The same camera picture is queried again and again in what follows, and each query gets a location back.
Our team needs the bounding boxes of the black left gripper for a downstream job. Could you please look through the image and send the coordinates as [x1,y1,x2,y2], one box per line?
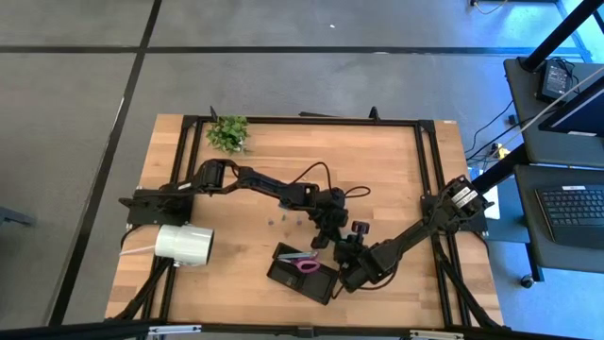
[316,203,353,250]

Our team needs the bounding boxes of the purple handled scissors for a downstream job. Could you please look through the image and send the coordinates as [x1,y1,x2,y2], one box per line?
[293,257,322,276]

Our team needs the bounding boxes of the black mesh desk organizer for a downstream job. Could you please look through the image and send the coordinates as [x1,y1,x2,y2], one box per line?
[265,241,342,307]

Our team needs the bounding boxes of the green plant in white pot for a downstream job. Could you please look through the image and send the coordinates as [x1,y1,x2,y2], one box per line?
[206,115,251,156]

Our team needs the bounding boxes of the white paper sheet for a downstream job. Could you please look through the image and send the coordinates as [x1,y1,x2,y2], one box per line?
[485,185,502,221]

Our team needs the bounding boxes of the dark grey desk with keyboard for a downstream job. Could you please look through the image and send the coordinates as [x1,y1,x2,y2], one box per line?
[512,163,604,276]

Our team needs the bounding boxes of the dark grey desk with pole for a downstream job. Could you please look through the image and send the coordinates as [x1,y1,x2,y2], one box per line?
[503,56,604,170]

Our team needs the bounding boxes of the black computer keyboard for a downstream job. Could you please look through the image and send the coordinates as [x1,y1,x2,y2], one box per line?
[535,184,604,250]

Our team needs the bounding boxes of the black overhead rig bar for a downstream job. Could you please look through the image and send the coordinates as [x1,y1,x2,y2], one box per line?
[0,319,604,340]

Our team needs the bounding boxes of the black flat monitor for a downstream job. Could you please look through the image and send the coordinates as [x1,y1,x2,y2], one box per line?
[537,75,604,139]

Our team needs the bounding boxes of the black power adapter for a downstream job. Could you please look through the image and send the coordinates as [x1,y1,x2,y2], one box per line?
[537,59,576,104]

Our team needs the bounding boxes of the black vertical pole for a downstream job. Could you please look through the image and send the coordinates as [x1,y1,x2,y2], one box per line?
[518,0,604,73]

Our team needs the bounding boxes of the grey furniture foot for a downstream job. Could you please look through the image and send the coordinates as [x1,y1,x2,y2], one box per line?
[0,206,38,228]

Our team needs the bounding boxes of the black metal table frame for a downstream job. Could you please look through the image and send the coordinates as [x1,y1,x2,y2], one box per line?
[110,112,505,330]

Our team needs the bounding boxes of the beige hanging cord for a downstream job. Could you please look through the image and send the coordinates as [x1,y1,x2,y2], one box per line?
[488,65,604,150]

